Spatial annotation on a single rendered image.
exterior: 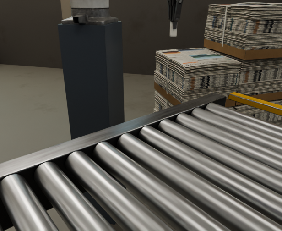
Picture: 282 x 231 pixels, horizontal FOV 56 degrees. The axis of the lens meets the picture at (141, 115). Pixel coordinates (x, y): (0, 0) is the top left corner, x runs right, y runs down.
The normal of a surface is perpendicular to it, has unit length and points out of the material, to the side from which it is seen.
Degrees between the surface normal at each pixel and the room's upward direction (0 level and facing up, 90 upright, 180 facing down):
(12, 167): 0
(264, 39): 90
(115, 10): 90
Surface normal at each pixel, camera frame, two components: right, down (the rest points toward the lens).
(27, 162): 0.00, -0.91
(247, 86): 0.31, 0.38
